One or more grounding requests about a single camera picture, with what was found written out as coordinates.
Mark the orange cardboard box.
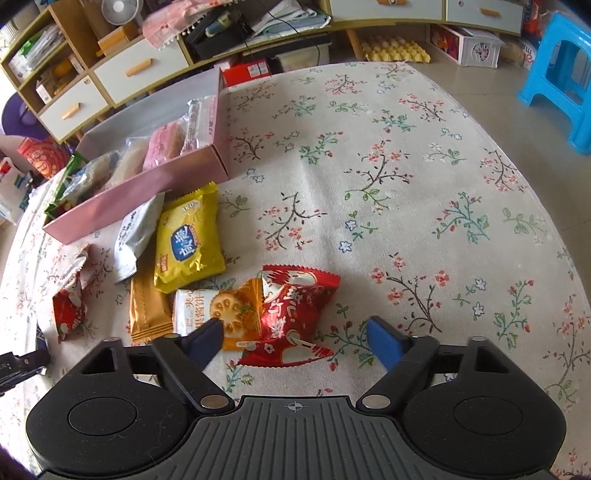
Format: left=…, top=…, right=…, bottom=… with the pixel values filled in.
left=96, top=22, right=139, bottom=54

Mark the white dark-print snack packet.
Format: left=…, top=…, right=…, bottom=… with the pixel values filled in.
left=113, top=193, right=166, bottom=283

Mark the black storage box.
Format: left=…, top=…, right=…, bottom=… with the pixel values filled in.
left=178, top=7, right=254, bottom=61

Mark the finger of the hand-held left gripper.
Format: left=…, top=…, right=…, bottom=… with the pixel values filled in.
left=0, top=337, right=51, bottom=386

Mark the white shopping bag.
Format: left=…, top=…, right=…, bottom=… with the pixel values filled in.
left=0, top=157, right=33, bottom=224

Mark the golden brown bar packet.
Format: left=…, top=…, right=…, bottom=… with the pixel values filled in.
left=129, top=272, right=175, bottom=344

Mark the pink snack packet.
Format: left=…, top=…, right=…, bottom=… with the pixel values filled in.
left=143, top=117, right=188, bottom=171

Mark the pink patterned cloth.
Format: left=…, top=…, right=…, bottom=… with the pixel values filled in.
left=141, top=0, right=218, bottom=49

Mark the clear plastic storage bin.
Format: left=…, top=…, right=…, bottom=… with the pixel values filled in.
left=270, top=39, right=332, bottom=72

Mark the clear rice cracker packet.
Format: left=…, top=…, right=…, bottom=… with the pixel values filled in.
left=108, top=136, right=155, bottom=190

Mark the long silver snack packet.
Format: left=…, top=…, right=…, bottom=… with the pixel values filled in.
left=180, top=99, right=218, bottom=155

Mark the pile of folded papers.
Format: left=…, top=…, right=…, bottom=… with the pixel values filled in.
left=252, top=0, right=331, bottom=38

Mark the white printed crate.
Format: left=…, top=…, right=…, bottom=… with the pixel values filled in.
left=429, top=23, right=506, bottom=69

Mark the floral tablecloth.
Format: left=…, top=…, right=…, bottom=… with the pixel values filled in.
left=0, top=60, right=591, bottom=480

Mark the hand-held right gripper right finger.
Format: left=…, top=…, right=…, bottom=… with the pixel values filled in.
left=358, top=315, right=511, bottom=411

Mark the small red snack packet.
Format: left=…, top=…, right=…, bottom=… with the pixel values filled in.
left=52, top=244, right=90, bottom=343

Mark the clear white-blue snack packet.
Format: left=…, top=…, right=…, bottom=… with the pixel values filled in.
left=69, top=150, right=123, bottom=201

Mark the blue plastic stool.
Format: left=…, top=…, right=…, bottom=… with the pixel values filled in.
left=517, top=11, right=591, bottom=155

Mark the long wooden TV cabinet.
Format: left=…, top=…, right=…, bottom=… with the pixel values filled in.
left=90, top=0, right=527, bottom=109

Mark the purple round object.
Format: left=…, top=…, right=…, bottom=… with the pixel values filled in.
left=0, top=90, right=47, bottom=139

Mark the yellow egg tray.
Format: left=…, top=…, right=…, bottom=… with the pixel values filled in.
left=359, top=34, right=431, bottom=64

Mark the red white-print snack packet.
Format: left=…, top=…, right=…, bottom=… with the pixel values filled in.
left=238, top=264, right=342, bottom=367

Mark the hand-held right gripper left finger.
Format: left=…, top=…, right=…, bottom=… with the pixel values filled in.
left=78, top=318, right=234, bottom=411

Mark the yellow biscuit packet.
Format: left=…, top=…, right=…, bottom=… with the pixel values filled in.
left=154, top=181, right=227, bottom=295

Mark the orange white biscuit packet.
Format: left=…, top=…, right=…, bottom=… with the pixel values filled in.
left=173, top=277, right=266, bottom=352

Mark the red round-pattern bag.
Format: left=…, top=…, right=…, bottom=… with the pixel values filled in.
left=17, top=137, right=70, bottom=181

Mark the pink cardboard box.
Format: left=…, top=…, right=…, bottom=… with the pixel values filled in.
left=42, top=68, right=232, bottom=245

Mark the small white fan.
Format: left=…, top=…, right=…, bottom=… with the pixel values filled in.
left=100, top=0, right=141, bottom=24

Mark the green snack packet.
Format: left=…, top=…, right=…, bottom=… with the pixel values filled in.
left=44, top=154, right=88, bottom=220

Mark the red cardboard box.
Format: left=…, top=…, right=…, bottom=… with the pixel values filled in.
left=222, top=60, right=273, bottom=88

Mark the wooden shelf cabinet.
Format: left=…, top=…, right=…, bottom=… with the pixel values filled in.
left=0, top=0, right=116, bottom=144

